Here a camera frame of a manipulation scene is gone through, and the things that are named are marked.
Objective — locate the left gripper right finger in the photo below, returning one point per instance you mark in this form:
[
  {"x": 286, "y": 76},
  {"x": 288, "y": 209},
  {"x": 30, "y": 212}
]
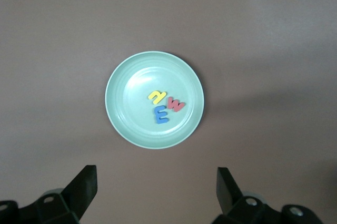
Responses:
[{"x": 231, "y": 203}]

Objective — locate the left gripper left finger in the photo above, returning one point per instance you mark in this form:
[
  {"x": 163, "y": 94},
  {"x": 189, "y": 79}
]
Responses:
[{"x": 73, "y": 200}]

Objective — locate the red lowercase letter w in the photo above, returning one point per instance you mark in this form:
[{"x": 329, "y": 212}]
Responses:
[{"x": 176, "y": 106}]

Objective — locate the blue lowercase letter m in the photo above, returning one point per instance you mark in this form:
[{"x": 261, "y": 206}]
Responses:
[{"x": 159, "y": 114}]

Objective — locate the yellow lowercase letter h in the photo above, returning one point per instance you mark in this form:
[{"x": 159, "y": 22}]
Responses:
[{"x": 157, "y": 99}]

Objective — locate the green plate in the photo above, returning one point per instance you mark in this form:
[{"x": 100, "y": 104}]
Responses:
[{"x": 131, "y": 118}]

